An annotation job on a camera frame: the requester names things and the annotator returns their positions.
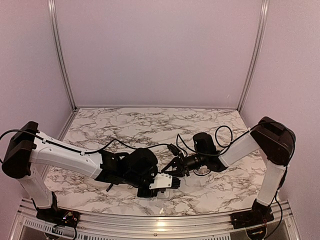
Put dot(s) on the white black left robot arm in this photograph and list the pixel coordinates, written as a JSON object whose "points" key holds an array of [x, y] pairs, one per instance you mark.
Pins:
{"points": [[28, 147]]}

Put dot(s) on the right aluminium frame post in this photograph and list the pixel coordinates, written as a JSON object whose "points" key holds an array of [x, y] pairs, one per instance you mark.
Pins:
{"points": [[261, 28]]}

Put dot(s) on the dark blue battery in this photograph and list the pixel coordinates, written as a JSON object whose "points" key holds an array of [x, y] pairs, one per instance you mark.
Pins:
{"points": [[109, 187]]}

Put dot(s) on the left aluminium frame post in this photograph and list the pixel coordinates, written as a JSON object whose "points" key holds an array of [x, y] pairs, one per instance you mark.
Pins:
{"points": [[59, 52]]}

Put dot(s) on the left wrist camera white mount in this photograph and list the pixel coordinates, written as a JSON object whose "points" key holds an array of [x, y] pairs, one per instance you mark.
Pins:
{"points": [[164, 181]]}

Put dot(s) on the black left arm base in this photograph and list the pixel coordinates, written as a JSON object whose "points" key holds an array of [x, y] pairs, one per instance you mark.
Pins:
{"points": [[58, 216]]}

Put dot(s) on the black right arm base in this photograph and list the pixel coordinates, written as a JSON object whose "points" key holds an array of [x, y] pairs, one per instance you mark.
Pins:
{"points": [[257, 215]]}

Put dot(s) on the white air conditioner remote control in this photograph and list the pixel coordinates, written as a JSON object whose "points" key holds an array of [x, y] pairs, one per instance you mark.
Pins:
{"points": [[164, 193]]}

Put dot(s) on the aluminium frame post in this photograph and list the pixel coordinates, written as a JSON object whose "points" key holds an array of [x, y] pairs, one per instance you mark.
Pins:
{"points": [[59, 52], [261, 28]]}

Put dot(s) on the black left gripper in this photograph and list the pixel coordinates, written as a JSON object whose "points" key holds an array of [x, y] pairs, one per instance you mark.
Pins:
{"points": [[142, 193]]}

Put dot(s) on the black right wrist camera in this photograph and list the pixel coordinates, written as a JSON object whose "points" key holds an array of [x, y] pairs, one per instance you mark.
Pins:
{"points": [[173, 149]]}

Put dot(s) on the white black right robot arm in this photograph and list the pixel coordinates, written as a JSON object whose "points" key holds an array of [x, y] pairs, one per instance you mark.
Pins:
{"points": [[269, 141]]}

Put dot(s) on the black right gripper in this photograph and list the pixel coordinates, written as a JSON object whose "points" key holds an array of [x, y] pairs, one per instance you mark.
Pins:
{"points": [[181, 164]]}

